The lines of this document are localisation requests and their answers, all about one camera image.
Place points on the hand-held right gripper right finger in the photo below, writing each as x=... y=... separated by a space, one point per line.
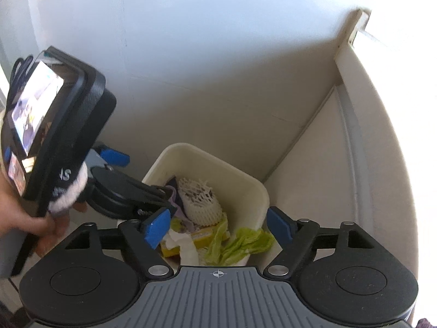
x=279 y=225

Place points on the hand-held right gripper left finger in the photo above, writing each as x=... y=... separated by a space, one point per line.
x=156 y=227

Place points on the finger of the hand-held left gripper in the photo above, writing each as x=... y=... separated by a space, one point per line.
x=116 y=157
x=157 y=198

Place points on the blue purple snack packet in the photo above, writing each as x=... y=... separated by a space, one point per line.
x=174 y=196

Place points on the white tissue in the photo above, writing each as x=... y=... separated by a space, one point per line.
x=184 y=246

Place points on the white foam fruit net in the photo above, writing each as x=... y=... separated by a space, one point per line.
x=199 y=200

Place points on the green cabbage leaf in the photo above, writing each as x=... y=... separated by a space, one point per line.
x=239 y=246

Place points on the yellow cardboard box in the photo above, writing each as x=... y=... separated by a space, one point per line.
x=201 y=237

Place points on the beige plastic trash bin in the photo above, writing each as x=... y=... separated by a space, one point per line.
x=239 y=184

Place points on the person's left hand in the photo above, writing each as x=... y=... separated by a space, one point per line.
x=20 y=218

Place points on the white fluffy sleeve cuff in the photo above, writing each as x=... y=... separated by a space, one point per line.
x=68 y=191

